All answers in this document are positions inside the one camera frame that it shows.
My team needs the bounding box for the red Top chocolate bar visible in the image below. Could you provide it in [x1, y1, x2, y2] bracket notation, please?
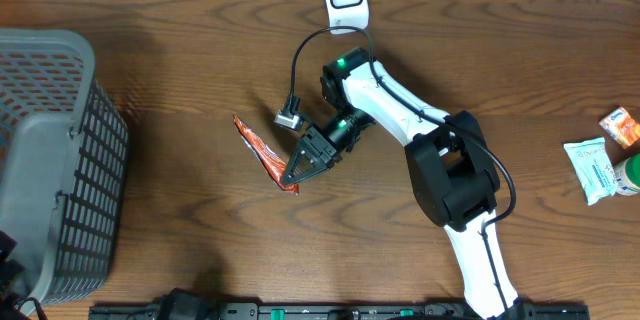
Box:
[233, 114, 299, 195]

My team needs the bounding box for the teal wet wipes pack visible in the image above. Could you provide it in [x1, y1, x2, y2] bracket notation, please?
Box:
[563, 137, 617, 206]

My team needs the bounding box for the orange Kleenex tissue pack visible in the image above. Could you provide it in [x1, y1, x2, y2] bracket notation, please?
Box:
[599, 107, 639, 149]

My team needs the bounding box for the green lid jar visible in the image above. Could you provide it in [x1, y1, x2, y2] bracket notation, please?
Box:
[614, 154, 640, 196]

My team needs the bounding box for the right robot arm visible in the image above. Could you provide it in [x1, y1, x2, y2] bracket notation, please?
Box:
[281, 47, 518, 319]

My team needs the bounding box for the grey plastic basket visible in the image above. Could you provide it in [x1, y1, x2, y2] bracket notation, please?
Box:
[1, 28, 130, 315]

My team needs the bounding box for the black mounting rail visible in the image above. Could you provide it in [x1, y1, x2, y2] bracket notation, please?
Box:
[89, 301, 591, 320]

